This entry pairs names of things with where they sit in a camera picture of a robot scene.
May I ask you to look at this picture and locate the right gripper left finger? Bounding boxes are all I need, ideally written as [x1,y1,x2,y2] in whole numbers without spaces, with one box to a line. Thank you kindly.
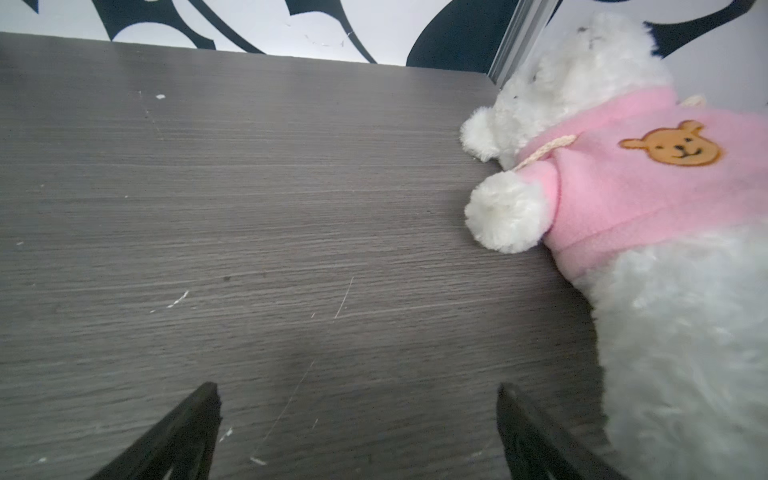
[91,382,222,480]

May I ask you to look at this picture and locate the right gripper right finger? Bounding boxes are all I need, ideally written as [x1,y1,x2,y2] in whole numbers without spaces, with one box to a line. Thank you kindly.
[496,383,624,480]

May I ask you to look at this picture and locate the white teddy bear pink shirt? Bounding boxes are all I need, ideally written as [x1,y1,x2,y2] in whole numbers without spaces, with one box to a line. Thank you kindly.
[460,12,767,479]

